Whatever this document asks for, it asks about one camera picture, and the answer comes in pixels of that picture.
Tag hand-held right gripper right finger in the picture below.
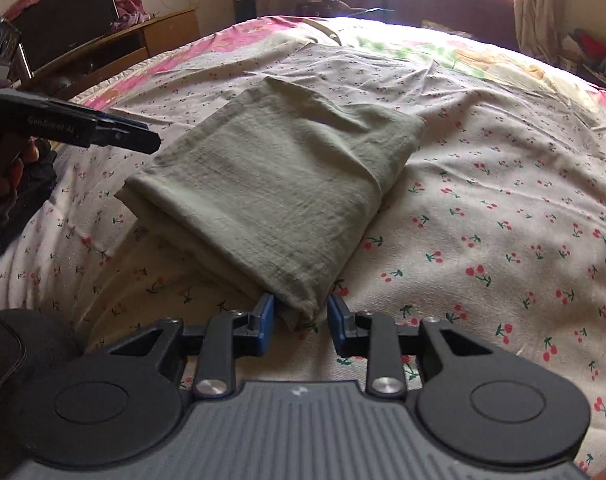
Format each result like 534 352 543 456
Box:
327 293 490 397

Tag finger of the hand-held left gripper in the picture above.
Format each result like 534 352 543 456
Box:
75 105 162 155

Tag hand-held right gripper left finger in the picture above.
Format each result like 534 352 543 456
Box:
108 293 276 400

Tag green pants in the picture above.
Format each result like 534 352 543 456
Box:
115 76 430 333

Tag person's left hand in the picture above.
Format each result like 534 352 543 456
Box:
0 135 40 206

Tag black cloth bundle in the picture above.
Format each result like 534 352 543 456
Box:
0 137 60 263

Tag wooden television cabinet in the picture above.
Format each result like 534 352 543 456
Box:
30 7 202 102

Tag pink floral bedspread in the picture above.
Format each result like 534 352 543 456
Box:
73 14 606 126

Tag black television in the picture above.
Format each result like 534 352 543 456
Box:
12 0 120 57

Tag pink cloth behind television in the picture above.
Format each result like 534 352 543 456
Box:
5 0 156 33

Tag cherry print bed sheet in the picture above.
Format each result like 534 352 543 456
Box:
0 42 606 476

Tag dark patterned bag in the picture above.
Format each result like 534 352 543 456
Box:
295 0 356 17

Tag blue cloth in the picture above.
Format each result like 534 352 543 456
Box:
355 7 401 20

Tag purple padded window bench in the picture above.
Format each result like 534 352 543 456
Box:
322 0 517 52

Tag pile of clothes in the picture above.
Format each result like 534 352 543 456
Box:
558 27 606 98

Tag cream curved strap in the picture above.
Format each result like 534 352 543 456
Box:
303 16 343 45

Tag black cable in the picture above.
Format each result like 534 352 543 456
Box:
0 304 28 403

